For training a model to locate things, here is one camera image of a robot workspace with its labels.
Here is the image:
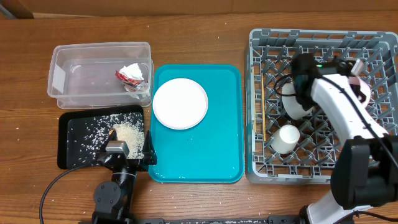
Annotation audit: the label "red snack wrapper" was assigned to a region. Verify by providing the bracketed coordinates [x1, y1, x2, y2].
[115, 70, 149, 93]

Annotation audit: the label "wooden chopstick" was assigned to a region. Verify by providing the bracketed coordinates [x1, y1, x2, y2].
[261, 74, 267, 142]
[253, 67, 259, 134]

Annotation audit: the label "clear plastic bin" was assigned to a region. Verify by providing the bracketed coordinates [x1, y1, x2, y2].
[47, 42, 154, 109]

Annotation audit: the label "grey dishwasher rack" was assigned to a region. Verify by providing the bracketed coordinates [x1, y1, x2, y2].
[244, 29, 397, 184]

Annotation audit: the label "white paper cup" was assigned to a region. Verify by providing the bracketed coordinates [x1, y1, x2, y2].
[271, 124, 300, 154]

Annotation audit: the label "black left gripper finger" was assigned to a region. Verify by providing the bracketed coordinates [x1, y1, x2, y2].
[99, 129, 117, 154]
[142, 131, 157, 165]

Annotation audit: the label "teal plastic tray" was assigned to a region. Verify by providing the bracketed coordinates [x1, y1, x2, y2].
[149, 64, 244, 184]

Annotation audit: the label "pink plate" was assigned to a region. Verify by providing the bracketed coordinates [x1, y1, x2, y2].
[152, 78, 209, 130]

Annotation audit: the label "black bar at table edge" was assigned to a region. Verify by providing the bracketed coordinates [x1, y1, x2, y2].
[136, 215, 305, 224]

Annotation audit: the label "rice food scraps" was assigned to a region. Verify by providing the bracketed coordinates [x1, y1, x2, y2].
[66, 112, 145, 167]

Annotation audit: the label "pink bowl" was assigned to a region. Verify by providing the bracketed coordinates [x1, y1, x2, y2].
[349, 77, 371, 107]

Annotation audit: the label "white napkin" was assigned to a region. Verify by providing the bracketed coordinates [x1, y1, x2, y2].
[119, 63, 144, 80]

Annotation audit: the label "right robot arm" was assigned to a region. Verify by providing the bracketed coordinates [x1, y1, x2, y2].
[290, 54, 397, 223]

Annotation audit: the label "grey bowl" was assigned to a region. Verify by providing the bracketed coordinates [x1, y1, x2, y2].
[282, 83, 313, 120]

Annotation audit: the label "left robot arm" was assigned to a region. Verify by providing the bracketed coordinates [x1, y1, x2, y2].
[91, 130, 157, 224]

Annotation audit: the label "black food waste tray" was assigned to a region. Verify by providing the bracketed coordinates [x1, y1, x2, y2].
[57, 105, 144, 169]

